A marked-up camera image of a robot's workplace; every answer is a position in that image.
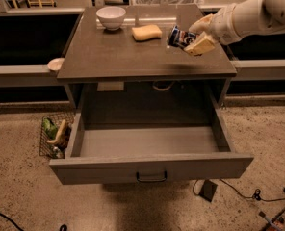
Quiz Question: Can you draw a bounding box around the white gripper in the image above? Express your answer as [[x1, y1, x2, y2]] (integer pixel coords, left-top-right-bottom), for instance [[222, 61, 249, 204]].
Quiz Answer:
[[184, 3, 242, 56]]

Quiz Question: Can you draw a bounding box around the blue pepsi can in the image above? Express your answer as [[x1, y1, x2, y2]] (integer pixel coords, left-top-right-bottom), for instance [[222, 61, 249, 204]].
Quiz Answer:
[[167, 26, 198, 49]]

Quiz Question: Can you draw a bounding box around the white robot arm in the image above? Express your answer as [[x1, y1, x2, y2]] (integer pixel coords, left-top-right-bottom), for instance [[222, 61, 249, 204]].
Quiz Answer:
[[184, 0, 285, 56]]

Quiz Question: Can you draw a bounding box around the grey counter cabinet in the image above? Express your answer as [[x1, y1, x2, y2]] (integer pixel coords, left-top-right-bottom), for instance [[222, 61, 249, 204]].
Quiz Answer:
[[57, 3, 239, 111]]

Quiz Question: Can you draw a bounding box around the yellow sponge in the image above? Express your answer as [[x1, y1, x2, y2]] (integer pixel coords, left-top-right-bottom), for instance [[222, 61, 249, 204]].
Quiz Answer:
[[132, 25, 162, 41]]

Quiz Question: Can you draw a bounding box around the white ceramic bowl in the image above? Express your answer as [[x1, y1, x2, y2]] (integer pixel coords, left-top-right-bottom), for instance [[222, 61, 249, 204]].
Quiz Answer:
[[96, 6, 126, 31]]

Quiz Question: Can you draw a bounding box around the small white round dish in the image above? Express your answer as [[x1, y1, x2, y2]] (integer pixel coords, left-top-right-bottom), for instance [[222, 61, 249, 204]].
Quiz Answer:
[[47, 58, 65, 71]]

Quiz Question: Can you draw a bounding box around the black square floor plate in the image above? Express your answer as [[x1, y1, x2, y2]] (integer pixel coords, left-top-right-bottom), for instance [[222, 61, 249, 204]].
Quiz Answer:
[[198, 180, 218, 202]]

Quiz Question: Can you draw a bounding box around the green snack bag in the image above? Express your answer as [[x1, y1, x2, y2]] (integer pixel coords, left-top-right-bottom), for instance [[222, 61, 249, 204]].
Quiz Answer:
[[42, 117, 58, 140]]

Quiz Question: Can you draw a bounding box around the tan banana-shaped item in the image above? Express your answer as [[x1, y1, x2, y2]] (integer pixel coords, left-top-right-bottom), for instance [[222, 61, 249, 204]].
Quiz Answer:
[[47, 120, 67, 145]]

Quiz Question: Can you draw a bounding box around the black drawer handle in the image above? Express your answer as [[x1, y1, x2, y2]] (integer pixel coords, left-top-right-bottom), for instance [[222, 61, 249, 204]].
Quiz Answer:
[[136, 171, 168, 183]]

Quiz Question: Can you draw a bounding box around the black wire basket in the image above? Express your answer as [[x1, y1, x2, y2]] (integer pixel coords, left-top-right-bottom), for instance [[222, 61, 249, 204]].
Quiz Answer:
[[39, 113, 74, 159]]

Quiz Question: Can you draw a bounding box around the black floor cable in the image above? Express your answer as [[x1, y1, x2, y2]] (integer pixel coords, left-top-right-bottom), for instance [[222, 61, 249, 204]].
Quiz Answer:
[[192, 178, 285, 204]]

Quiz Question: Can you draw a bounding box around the red wire basket corner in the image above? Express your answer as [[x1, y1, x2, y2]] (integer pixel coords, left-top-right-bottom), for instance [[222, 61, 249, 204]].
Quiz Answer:
[[259, 207, 285, 231]]

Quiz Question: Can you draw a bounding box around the black cable left floor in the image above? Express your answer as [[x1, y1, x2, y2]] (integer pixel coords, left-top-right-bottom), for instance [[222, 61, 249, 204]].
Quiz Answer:
[[0, 198, 68, 231]]

